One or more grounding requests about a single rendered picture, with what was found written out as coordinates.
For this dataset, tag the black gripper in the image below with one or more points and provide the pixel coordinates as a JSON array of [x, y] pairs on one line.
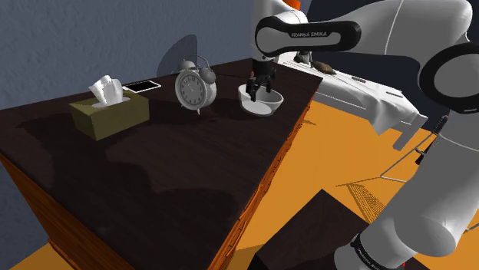
[[263, 69]]

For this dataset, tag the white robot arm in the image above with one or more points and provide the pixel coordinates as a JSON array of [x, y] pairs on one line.
[[430, 209]]

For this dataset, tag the white bowl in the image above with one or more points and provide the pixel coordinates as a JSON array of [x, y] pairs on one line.
[[258, 107]]

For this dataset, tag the grey twin-bell alarm clock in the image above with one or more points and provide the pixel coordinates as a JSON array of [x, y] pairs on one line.
[[192, 89]]

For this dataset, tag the white bed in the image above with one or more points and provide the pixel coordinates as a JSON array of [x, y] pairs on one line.
[[366, 97]]

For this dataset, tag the dark-topped wooden chest of drawers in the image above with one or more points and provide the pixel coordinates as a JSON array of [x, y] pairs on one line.
[[168, 161]]

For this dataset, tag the olive tissue box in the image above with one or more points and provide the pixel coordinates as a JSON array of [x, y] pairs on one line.
[[112, 114]]

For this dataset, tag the black phone with white frame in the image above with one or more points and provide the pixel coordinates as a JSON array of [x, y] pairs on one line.
[[142, 86]]

